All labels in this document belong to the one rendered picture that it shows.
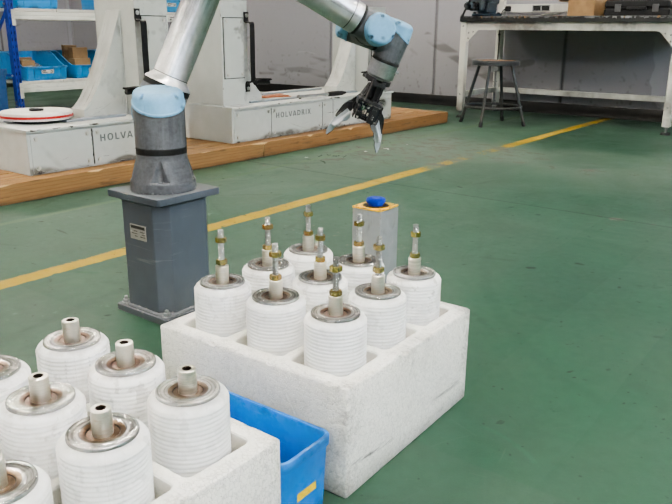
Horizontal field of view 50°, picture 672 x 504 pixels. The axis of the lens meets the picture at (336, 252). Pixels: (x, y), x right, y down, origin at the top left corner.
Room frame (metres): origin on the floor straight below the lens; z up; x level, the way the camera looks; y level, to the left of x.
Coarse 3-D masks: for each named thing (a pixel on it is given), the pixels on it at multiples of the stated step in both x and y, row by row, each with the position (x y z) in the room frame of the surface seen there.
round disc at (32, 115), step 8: (0, 112) 3.12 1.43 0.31; (8, 112) 3.12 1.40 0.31; (16, 112) 3.12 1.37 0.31; (24, 112) 3.13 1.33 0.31; (32, 112) 3.13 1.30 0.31; (40, 112) 3.13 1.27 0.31; (48, 112) 3.13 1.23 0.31; (56, 112) 3.14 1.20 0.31; (64, 112) 3.16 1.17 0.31; (72, 112) 3.24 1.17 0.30; (8, 120) 3.07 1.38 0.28; (16, 120) 3.06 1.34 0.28; (24, 120) 3.06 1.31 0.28; (32, 120) 3.06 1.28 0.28; (40, 120) 3.07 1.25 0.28; (48, 120) 3.09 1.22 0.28; (56, 120) 3.12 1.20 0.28
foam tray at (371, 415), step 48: (192, 336) 1.09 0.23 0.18; (240, 336) 1.09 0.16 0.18; (432, 336) 1.11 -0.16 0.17; (240, 384) 1.03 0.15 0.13; (288, 384) 0.97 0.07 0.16; (336, 384) 0.93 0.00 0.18; (384, 384) 0.99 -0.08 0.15; (432, 384) 1.12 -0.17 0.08; (336, 432) 0.92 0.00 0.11; (384, 432) 0.99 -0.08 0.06; (336, 480) 0.92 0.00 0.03
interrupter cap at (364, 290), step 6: (360, 288) 1.12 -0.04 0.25; (366, 288) 1.13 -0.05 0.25; (390, 288) 1.13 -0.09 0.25; (396, 288) 1.12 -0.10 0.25; (360, 294) 1.09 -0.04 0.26; (366, 294) 1.09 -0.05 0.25; (372, 294) 1.10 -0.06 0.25; (378, 294) 1.10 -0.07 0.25; (384, 294) 1.10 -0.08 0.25; (390, 294) 1.09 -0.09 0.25; (396, 294) 1.09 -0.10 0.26
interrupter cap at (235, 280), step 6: (210, 276) 1.18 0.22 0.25; (234, 276) 1.18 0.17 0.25; (240, 276) 1.18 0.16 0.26; (204, 282) 1.15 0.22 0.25; (210, 282) 1.15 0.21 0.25; (234, 282) 1.15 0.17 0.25; (240, 282) 1.15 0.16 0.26; (210, 288) 1.12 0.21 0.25; (216, 288) 1.12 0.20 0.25; (222, 288) 1.12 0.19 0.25; (228, 288) 1.12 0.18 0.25
